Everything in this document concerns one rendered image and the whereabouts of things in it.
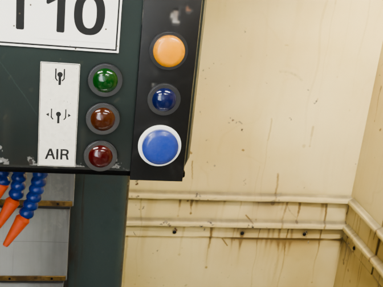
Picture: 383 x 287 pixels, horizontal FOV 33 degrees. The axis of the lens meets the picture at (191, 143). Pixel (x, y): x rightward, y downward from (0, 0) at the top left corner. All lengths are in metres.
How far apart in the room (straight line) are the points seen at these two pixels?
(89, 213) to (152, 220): 0.43
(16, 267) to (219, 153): 0.63
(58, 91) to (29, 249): 0.81
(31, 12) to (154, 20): 0.09
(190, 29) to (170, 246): 1.30
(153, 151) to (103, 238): 0.82
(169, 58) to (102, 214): 0.83
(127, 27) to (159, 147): 0.10
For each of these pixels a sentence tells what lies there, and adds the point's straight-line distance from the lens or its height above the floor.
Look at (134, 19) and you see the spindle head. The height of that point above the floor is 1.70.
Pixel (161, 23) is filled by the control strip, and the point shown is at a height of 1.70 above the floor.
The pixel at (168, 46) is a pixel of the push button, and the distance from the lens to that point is 0.50.
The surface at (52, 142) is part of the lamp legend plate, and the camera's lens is 0.53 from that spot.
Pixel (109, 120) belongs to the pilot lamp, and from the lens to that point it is 0.51.
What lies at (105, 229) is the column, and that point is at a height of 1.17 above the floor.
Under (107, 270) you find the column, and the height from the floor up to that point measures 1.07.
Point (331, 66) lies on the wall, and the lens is 1.69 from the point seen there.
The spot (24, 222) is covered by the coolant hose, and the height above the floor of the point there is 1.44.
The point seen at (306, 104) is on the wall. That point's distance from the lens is 1.69.
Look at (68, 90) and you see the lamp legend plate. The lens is 0.51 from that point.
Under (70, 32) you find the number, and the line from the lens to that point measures 0.50.
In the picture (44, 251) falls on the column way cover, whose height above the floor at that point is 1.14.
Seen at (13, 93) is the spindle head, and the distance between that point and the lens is 0.52.
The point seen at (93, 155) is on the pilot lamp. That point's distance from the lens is 0.52.
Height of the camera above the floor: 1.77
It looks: 19 degrees down
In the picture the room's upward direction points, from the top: 6 degrees clockwise
